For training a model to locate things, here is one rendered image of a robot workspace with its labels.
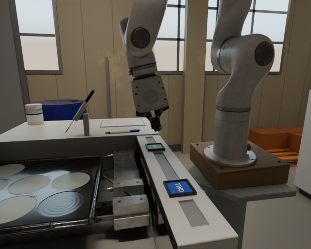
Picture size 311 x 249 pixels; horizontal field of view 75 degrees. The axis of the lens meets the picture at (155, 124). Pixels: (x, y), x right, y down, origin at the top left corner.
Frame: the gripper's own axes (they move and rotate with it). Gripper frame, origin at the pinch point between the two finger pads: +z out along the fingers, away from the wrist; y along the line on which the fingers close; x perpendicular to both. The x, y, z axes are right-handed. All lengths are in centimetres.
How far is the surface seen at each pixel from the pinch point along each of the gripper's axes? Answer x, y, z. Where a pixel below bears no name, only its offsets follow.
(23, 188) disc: -7.8, -39.2, 5.9
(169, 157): -9.3, 0.4, 8.2
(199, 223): -35.9, -1.7, 8.2
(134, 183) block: -12.2, -10.8, 11.1
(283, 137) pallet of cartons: 188, 214, 119
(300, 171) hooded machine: 96, 150, 112
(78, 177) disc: -4.0, -26.4, 8.6
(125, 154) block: 10.8, -12.0, 11.3
